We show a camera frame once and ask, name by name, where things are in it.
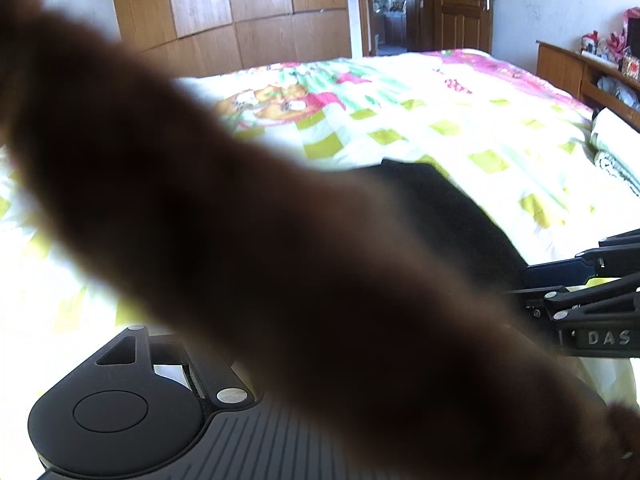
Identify black pants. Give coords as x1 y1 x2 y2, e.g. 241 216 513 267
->
356 159 527 292

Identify white folded cloth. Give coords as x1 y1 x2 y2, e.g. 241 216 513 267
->
589 108 639 195

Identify colourful checked bed quilt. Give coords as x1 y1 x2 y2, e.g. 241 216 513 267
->
0 48 640 406

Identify brown fuzzy sleeve cuff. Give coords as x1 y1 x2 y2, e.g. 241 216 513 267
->
1 0 639 479

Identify brown wooden door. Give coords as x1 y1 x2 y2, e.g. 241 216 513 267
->
426 0 494 53

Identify wooden wardrobe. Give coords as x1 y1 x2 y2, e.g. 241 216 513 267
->
114 0 352 77

